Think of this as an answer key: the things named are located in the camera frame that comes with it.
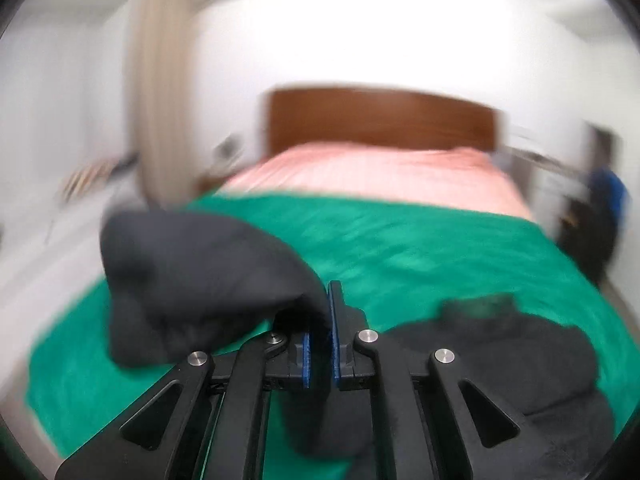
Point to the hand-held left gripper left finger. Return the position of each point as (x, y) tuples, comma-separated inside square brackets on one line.
[(304, 360)]

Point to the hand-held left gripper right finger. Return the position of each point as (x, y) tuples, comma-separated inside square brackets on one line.
[(336, 350)]

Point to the black puffer jacket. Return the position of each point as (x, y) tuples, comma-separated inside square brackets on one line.
[(200, 280)]

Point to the green floral blanket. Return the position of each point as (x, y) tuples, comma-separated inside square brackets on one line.
[(400, 250)]

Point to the pink striped bed sheet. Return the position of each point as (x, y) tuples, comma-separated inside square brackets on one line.
[(375, 175)]

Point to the wooden nightstand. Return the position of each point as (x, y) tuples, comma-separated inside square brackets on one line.
[(212, 182)]

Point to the small white fan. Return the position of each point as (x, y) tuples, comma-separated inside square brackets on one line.
[(230, 147)]

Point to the wooden headboard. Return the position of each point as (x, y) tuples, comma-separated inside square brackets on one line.
[(380, 120)]

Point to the white desk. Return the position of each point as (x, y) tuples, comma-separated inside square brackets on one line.
[(542, 195)]

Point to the white drawer cabinet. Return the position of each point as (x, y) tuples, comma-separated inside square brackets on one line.
[(60, 240)]

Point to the black coat on chair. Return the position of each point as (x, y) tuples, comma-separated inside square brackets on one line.
[(590, 245)]

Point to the striped cushion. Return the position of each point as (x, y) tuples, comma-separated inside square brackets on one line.
[(90, 177)]

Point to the beige curtain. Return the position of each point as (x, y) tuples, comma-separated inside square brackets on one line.
[(160, 85)]

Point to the blue garment on chair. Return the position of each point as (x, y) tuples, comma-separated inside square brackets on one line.
[(612, 187)]

